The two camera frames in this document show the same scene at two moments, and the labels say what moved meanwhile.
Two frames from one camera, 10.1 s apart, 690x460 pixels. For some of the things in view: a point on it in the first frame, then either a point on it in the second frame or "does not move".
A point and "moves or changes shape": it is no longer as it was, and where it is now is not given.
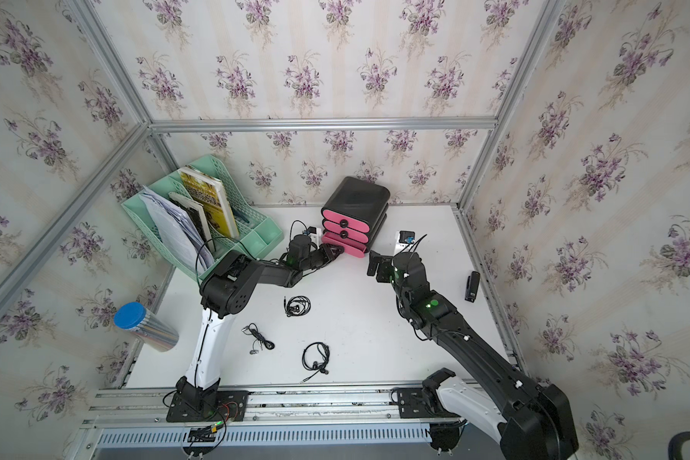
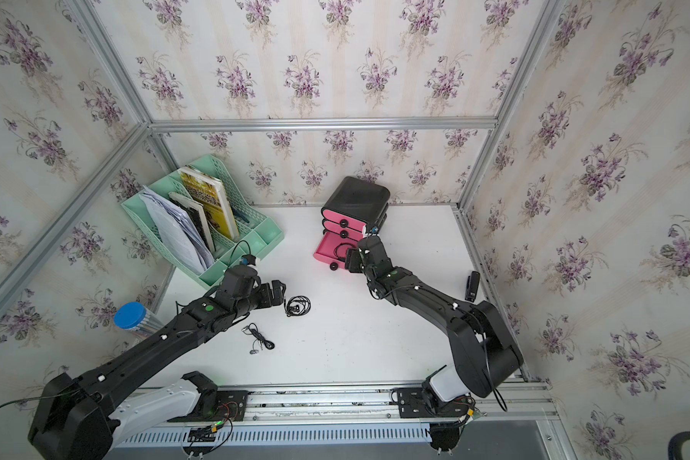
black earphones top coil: x=297 y=306 does not move
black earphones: x=252 y=329 does not move
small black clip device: x=471 y=286 does not move
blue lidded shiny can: x=151 y=329 does not move
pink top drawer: x=345 y=220 does not move
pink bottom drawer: x=350 y=248 moves or changes shape
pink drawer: x=346 y=232 does not move
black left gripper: x=327 y=254 to x=267 y=300
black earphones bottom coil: x=320 y=366 to x=342 y=259
